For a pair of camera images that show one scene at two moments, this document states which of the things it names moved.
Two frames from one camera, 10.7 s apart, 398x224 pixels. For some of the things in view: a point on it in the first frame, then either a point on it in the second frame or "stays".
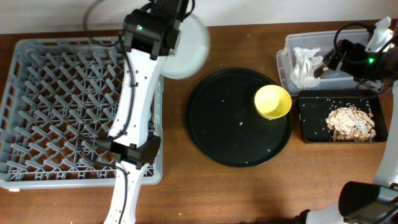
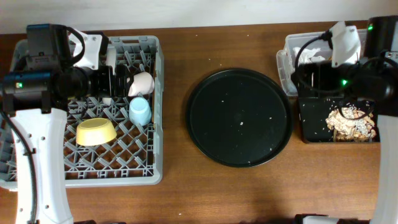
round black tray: x=224 y=125 stays
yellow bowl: x=272 y=101 → x=94 y=131
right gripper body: x=362 y=64 → x=326 y=76
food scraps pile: x=349 y=124 stays
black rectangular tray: x=314 y=106 stays
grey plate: x=191 y=51 → x=111 y=56
